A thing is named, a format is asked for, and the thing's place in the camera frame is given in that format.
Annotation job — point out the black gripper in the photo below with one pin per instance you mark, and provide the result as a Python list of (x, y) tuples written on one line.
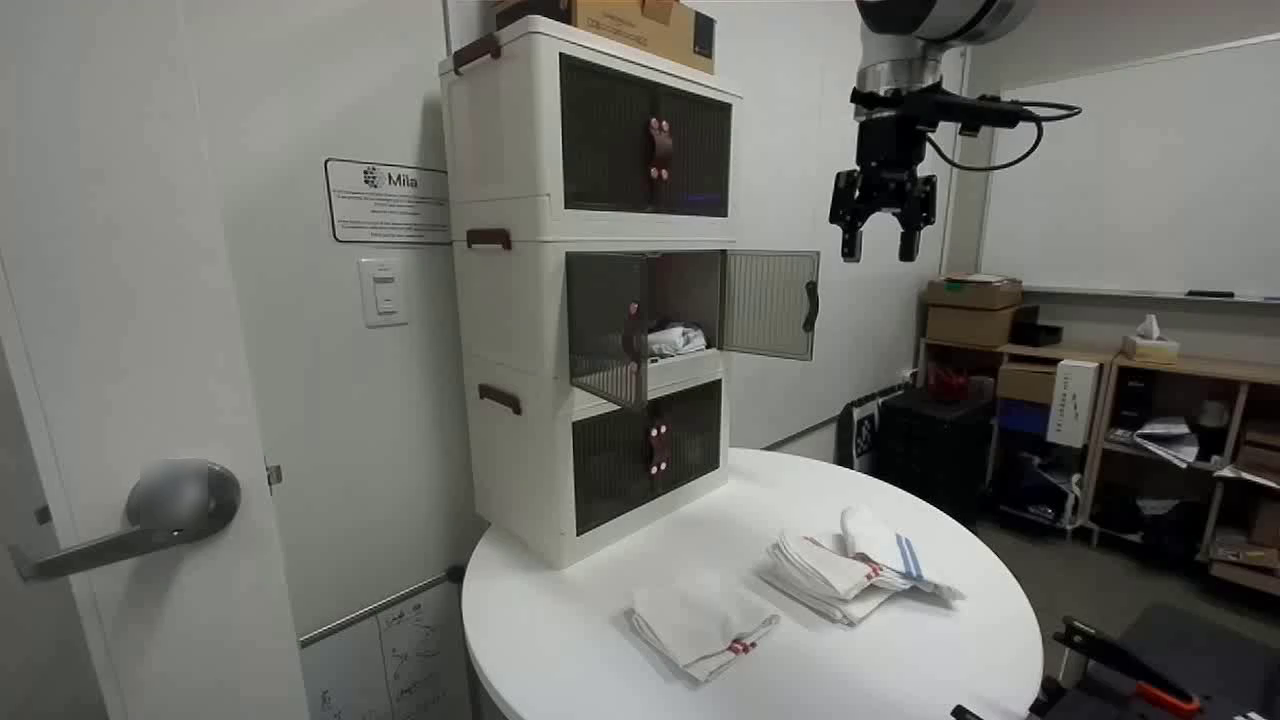
[(890, 149)]

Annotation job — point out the white towel blue stripe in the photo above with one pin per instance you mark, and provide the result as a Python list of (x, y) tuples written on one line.
[(885, 544)]

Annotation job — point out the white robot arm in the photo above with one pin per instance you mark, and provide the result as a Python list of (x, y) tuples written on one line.
[(885, 61)]

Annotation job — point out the smoked cabinet door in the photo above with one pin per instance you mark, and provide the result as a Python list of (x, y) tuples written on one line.
[(775, 305), (603, 321)]

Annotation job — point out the white towel inside cabinet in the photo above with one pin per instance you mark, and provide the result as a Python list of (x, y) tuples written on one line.
[(674, 343)]

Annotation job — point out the cardboard box on cabinet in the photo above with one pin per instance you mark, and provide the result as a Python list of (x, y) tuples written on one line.
[(640, 24)]

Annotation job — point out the white towel red stripes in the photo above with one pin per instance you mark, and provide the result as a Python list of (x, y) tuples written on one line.
[(818, 573)]

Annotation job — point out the white three-tier cabinet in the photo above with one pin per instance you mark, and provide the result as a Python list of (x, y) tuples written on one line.
[(523, 161)]

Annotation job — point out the white towel small red mark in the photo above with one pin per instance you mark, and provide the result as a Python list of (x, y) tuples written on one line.
[(693, 625)]

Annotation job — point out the flat cardboard box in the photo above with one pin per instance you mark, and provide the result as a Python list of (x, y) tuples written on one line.
[(975, 294)]

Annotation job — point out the brown cardboard box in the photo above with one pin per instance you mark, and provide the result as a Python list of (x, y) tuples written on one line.
[(970, 328)]

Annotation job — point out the small black box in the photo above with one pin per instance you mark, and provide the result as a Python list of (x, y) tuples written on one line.
[(1039, 328)]

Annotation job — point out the black storage box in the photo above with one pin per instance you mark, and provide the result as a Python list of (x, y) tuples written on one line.
[(941, 443)]

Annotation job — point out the white hanging bag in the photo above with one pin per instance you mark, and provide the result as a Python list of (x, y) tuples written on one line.
[(1074, 400)]

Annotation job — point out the tissue box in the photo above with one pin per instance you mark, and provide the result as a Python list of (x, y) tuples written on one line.
[(1149, 345)]

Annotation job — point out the wooden shelf unit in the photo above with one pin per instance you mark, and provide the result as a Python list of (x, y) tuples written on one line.
[(1172, 371)]

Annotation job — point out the door latch plate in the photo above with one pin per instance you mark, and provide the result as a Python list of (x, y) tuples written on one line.
[(272, 472)]

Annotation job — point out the silver door lever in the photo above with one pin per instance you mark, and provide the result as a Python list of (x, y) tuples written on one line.
[(180, 501)]

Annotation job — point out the white room door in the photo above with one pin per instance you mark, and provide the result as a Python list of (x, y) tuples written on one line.
[(132, 334)]

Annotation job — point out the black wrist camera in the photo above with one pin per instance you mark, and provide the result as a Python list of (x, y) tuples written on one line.
[(980, 111)]

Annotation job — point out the wall whiteboard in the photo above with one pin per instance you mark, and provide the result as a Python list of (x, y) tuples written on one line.
[(1161, 186)]

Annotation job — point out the white wall sign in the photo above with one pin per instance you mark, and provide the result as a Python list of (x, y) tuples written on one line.
[(384, 201)]

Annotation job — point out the white light switch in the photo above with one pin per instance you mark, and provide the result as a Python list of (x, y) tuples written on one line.
[(384, 288)]

